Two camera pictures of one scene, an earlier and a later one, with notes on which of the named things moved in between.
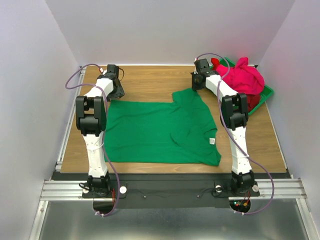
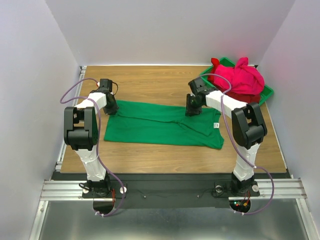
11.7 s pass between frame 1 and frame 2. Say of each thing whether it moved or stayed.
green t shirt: moved
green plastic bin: stayed
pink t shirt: stayed
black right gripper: moved
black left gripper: moved
